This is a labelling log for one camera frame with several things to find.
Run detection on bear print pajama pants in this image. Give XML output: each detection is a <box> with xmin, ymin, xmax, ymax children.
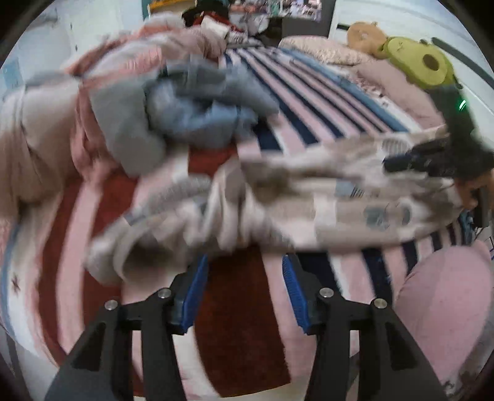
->
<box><xmin>85</xmin><ymin>127</ymin><xmax>461</xmax><ymax>285</ymax></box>

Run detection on person right hand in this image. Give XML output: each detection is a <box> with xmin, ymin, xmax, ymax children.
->
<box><xmin>454</xmin><ymin>174</ymin><xmax>490</xmax><ymax>210</ymax></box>

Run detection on pink ribbed pillow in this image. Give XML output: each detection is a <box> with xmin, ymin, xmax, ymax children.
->
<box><xmin>349</xmin><ymin>60</ymin><xmax>445</xmax><ymax>129</ymax></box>

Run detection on pink round stool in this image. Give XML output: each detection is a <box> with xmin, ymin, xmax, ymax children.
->
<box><xmin>394</xmin><ymin>241</ymin><xmax>493</xmax><ymax>383</ymax></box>

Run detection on green avocado plush toy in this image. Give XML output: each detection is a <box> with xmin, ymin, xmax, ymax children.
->
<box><xmin>381</xmin><ymin>37</ymin><xmax>457</xmax><ymax>89</ymax></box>

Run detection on white bed headboard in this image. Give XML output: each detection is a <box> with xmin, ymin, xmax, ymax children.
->
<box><xmin>328</xmin><ymin>0</ymin><xmax>493</xmax><ymax>146</ymax></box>

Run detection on tan bear plush toy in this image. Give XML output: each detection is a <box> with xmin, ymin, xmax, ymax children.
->
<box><xmin>347</xmin><ymin>22</ymin><xmax>388</xmax><ymax>59</ymax></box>

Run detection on striped fleece bed blanket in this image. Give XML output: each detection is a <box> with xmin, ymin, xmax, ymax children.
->
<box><xmin>0</xmin><ymin>46</ymin><xmax>476</xmax><ymax>399</ymax></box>

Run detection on floral pink pillow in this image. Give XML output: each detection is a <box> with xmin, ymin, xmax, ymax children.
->
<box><xmin>278</xmin><ymin>35</ymin><xmax>374</xmax><ymax>66</ymax></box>

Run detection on cluttered dark desk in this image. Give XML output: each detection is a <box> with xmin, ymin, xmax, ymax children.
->
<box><xmin>229</xmin><ymin>1</ymin><xmax>336</xmax><ymax>37</ymax></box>

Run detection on pink striped crumpled duvet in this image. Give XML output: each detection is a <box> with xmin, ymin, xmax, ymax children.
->
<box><xmin>1</xmin><ymin>13</ymin><xmax>226</xmax><ymax>219</ymax></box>

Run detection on grey blue folded clothes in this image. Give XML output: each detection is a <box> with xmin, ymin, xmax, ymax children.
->
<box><xmin>89</xmin><ymin>58</ymin><xmax>279</xmax><ymax>176</ymax></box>

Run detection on clothes pile on chair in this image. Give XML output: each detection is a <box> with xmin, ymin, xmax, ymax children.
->
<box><xmin>182</xmin><ymin>0</ymin><xmax>249</xmax><ymax>44</ymax></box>

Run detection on blue wall poster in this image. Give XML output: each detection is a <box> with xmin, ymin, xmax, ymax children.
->
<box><xmin>2</xmin><ymin>58</ymin><xmax>23</xmax><ymax>90</ymax></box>

